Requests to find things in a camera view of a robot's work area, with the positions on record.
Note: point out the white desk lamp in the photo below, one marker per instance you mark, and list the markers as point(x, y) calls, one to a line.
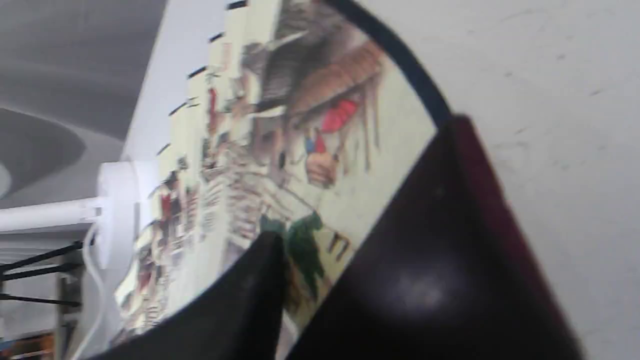
point(117, 211)

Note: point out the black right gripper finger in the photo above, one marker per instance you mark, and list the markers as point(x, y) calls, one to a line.
point(239, 317)

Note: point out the painted paper folding fan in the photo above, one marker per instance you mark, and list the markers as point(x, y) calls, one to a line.
point(312, 120)

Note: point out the grey backdrop curtain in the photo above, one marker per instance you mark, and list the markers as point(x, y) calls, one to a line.
point(71, 72)

